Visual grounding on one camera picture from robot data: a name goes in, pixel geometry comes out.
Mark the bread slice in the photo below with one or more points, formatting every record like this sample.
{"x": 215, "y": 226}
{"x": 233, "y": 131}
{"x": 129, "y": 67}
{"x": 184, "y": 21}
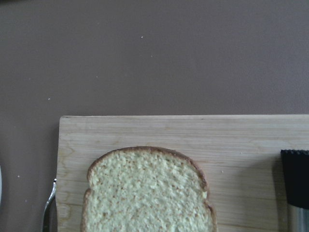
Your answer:
{"x": 147, "y": 189}

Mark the wooden cutting board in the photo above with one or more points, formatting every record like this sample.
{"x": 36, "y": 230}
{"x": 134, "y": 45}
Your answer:
{"x": 240, "y": 156}

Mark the steel cylinder black cap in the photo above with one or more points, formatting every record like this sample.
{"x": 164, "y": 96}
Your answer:
{"x": 295, "y": 164}

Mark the white round plate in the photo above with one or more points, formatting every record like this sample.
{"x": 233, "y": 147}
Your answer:
{"x": 1, "y": 185}

